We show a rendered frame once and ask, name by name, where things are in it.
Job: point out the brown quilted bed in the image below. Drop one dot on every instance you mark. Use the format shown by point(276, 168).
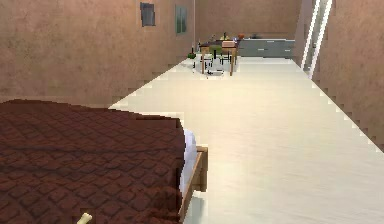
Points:
point(90, 160)

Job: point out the wooden dining table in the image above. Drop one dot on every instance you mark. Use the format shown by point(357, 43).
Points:
point(218, 53)

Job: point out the pink box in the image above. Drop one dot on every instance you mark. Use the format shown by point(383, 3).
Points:
point(228, 43)

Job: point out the grey kitchen cabinet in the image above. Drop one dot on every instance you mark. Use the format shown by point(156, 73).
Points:
point(266, 48)

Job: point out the white room door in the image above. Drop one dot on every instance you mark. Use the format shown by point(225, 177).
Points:
point(316, 33)

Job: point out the pale cream small object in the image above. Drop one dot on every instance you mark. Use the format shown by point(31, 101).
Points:
point(84, 219)

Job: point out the green framed wall picture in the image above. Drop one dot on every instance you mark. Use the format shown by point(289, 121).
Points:
point(181, 19)

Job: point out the grey framed wall picture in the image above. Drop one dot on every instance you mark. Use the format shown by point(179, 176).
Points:
point(147, 14)

